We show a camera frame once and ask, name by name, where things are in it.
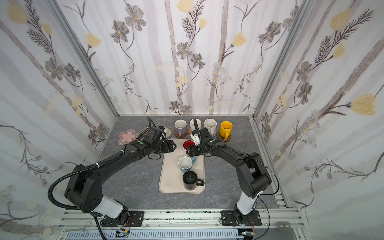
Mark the glossy amber round coaster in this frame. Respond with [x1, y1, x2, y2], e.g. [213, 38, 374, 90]
[217, 132, 232, 142]

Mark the colourful woven round coaster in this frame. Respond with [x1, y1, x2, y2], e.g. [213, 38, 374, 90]
[165, 127, 172, 139]

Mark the speckled white mug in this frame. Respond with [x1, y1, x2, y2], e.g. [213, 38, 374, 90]
[204, 119, 217, 136]

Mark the white mug red inside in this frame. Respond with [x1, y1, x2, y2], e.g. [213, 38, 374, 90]
[183, 140, 195, 150]

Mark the yellow mug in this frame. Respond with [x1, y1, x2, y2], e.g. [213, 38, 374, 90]
[219, 121, 233, 138]

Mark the plain white mug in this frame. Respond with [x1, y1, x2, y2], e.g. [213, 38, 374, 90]
[190, 119, 202, 132]

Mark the dark wooden round coaster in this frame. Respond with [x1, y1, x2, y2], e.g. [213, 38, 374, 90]
[174, 129, 188, 138]

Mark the pink flower shaped coaster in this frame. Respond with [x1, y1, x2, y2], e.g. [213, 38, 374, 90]
[118, 129, 139, 146]

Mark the white mug blue handle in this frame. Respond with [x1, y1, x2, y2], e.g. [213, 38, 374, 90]
[178, 156, 197, 173]

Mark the white mug purple handle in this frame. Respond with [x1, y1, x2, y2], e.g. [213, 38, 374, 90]
[174, 120, 187, 129]

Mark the beige serving tray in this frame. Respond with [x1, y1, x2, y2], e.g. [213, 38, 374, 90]
[159, 139, 205, 194]

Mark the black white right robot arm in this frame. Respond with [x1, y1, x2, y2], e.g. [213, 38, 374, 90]
[186, 128, 272, 226]

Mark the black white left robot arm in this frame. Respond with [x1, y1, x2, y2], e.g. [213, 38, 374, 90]
[65, 126, 176, 226]

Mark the black mug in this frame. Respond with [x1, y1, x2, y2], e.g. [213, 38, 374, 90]
[183, 171, 205, 191]

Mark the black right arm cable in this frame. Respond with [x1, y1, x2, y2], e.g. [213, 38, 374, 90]
[251, 161, 280, 240]

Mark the white slotted cable duct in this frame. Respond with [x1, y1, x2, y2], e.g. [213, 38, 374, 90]
[64, 229, 244, 240]

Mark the aluminium mounting rail frame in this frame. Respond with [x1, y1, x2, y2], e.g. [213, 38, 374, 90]
[55, 208, 307, 240]

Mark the black corrugated cable conduit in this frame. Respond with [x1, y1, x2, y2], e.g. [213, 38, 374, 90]
[47, 163, 103, 211]

